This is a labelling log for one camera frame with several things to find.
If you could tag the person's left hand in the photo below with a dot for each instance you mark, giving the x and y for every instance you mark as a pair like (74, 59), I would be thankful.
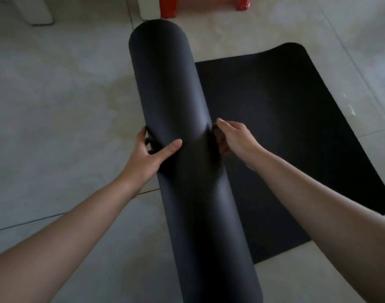
(142, 164)

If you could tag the person's right hand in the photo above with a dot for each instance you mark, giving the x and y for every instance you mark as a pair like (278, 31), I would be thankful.
(239, 141)

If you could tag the person's left thumb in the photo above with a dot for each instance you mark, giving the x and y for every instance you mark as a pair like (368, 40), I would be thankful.
(168, 148)

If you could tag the person's right thumb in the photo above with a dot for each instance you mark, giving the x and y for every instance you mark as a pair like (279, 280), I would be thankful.
(225, 125)

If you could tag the black yoga mat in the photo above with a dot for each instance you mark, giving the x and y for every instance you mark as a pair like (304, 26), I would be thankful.
(192, 154)

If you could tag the person's right forearm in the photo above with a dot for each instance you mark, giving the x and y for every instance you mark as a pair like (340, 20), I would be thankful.
(331, 224)

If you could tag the person's left forearm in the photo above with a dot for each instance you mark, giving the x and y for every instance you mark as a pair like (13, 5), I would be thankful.
(59, 242)

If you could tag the red plastic stool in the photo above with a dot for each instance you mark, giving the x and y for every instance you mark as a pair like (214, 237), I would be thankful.
(205, 3)

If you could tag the white furniture leg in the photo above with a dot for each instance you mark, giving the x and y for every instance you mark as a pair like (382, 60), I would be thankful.
(148, 7)
(31, 9)

